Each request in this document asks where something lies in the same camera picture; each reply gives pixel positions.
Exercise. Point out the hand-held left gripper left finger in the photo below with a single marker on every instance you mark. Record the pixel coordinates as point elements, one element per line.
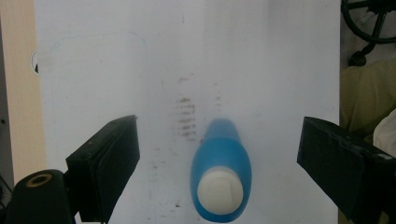
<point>106,161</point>

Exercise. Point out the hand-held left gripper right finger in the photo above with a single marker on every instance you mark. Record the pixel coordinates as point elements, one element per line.
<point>336,161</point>

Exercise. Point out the blue bottle with white cap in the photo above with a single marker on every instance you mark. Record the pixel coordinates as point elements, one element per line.
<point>219,152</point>

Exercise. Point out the white cloth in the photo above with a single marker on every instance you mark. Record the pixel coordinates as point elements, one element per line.
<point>387,133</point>

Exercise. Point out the olive green cloth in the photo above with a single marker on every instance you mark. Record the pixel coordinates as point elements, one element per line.
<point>364,93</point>

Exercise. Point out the beige wooden board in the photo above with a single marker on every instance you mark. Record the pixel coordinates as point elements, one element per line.
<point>23,93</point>

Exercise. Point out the black office chair base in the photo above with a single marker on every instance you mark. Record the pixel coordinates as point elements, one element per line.
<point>378,28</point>

